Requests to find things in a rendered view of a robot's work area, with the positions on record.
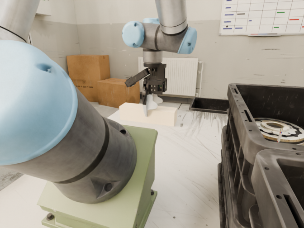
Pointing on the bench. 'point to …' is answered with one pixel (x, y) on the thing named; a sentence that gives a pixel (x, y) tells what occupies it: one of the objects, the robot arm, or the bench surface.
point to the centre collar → (274, 125)
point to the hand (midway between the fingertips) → (147, 111)
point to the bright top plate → (295, 135)
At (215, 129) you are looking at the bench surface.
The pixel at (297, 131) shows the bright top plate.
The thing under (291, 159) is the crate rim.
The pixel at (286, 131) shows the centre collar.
